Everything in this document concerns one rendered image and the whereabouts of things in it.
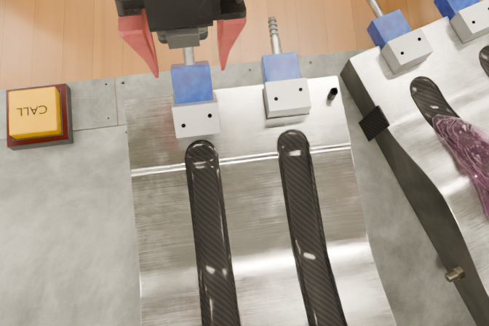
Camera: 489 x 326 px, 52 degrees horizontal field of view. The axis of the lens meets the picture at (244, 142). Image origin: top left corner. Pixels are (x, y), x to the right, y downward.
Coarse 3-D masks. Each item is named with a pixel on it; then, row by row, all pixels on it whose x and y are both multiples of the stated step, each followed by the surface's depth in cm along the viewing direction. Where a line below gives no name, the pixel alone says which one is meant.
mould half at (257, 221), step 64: (128, 128) 58; (256, 128) 59; (320, 128) 59; (256, 192) 57; (320, 192) 58; (192, 256) 55; (256, 256) 56; (192, 320) 51; (256, 320) 51; (384, 320) 51
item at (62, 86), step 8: (24, 88) 66; (32, 88) 66; (56, 88) 66; (64, 88) 66; (8, 96) 66; (64, 96) 66; (8, 104) 65; (64, 104) 66; (8, 112) 65; (64, 112) 65; (8, 120) 65; (64, 120) 65; (8, 128) 64; (64, 128) 65; (8, 136) 64; (56, 136) 64; (64, 136) 64; (8, 144) 64; (16, 144) 64; (24, 144) 64
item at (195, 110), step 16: (192, 48) 54; (176, 64) 56; (192, 64) 55; (208, 64) 54; (176, 80) 54; (192, 80) 55; (208, 80) 55; (176, 96) 55; (192, 96) 55; (208, 96) 55; (176, 112) 54; (192, 112) 54; (208, 112) 55; (176, 128) 55; (192, 128) 55; (208, 128) 55
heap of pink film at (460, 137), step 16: (448, 128) 61; (464, 128) 60; (480, 128) 60; (448, 144) 60; (464, 144) 58; (480, 144) 58; (464, 160) 58; (480, 160) 57; (480, 176) 56; (480, 192) 57
